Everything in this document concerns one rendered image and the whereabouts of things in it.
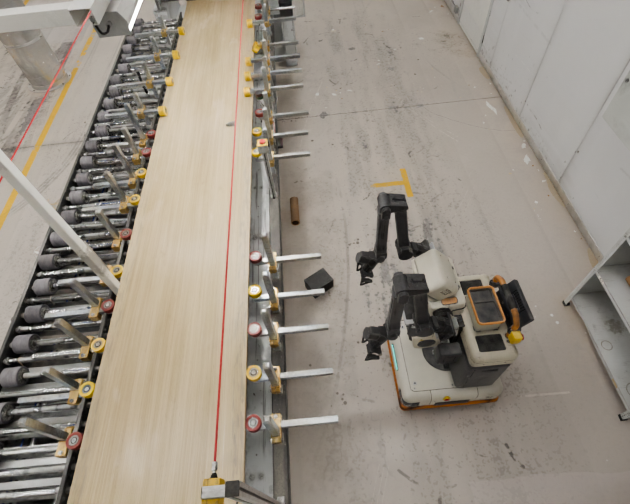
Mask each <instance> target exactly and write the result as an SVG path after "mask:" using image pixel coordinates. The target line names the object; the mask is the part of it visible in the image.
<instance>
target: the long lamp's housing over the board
mask: <svg viewBox="0 0 630 504"><path fill-rule="evenodd" d="M138 3H139V0H111V1H110V3H109V5H108V7H107V9H106V11H105V13H104V15H103V17H102V19H101V22H100V24H99V25H97V26H98V27H99V29H100V30H101V31H102V32H106V30H107V27H106V25H105V24H106V22H107V21H108V20H109V21H111V22H112V27H111V28H110V30H109V33H108V34H107V35H101V34H100V33H99V32H98V30H97V29H96V28H95V26H94V24H93V22H92V26H93V28H94V30H95V31H96V32H97V34H98V36H99V38H105V37H114V36H123V35H132V32H131V30H130V28H129V25H130V23H131V20H132V18H133V15H134V13H135V10H136V8H137V5H138Z"/></svg>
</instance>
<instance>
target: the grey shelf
mask: <svg viewBox="0 0 630 504"><path fill-rule="evenodd" d="M628 276H630V228H629V229H628V230H627V231H626V233H625V234H624V235H623V236H622V237H621V238H620V239H619V240H618V241H617V243H616V244H615V245H614V246H613V247H612V248H611V249H610V250H609V251H608V252H607V254H606V255H605V256H604V257H603V258H602V259H601V260H600V261H599V262H598V264H597V265H596V266H595V267H594V268H593V269H592V270H591V271H590V272H589V274H588V275H587V276H586V277H585V278H584V279H583V280H582V281H581V282H580V284H579V285H578V286H577V287H576V288H575V289H574V290H573V291H572V292H571V294H570V295H569V296H568V297H567V298H566V299H565V300H563V301H562V303H563V305H564V306H569V305H570V303H569V301H570V300H571V301H572V302H573V304H574V306H575V308H576V310H577V312H578V313H579V315H580V316H581V318H582V319H583V321H584V323H585V325H586V327H587V329H588V332H589V335H590V338H591V340H592V342H593V344H594V346H595V348H596V350H597V352H598V354H599V356H600V358H601V360H602V362H603V364H604V366H605V368H606V370H607V372H608V374H609V376H610V378H611V380H612V382H613V384H614V386H615V388H616V390H617V392H618V394H619V396H620V397H621V399H622V401H623V403H624V405H625V407H626V409H627V411H625V412H623V413H621V414H618V417H619V419H620V421H626V420H628V419H629V418H630V286H629V285H628V283H627V281H626V280H625V278H626V277H628Z"/></svg>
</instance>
